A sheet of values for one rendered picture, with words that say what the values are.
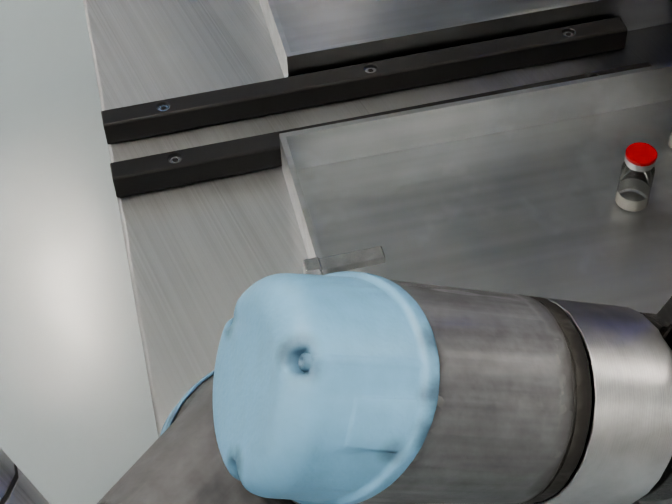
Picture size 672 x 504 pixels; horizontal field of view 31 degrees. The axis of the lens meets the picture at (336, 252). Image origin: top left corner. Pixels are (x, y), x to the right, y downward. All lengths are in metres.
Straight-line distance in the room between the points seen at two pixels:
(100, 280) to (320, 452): 1.64
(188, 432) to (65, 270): 1.56
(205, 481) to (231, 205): 0.41
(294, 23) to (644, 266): 0.35
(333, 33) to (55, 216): 1.21
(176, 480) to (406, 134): 0.46
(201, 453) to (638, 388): 0.16
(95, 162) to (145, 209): 1.35
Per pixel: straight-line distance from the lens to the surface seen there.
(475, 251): 0.81
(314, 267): 0.74
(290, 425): 0.37
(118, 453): 1.80
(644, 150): 0.82
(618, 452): 0.43
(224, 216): 0.84
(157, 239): 0.83
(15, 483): 0.43
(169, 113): 0.89
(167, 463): 0.47
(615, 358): 0.43
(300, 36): 0.98
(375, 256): 0.75
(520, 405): 0.40
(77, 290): 2.00
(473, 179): 0.85
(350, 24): 0.98
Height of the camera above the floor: 1.48
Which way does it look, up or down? 48 degrees down
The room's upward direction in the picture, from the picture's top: 3 degrees counter-clockwise
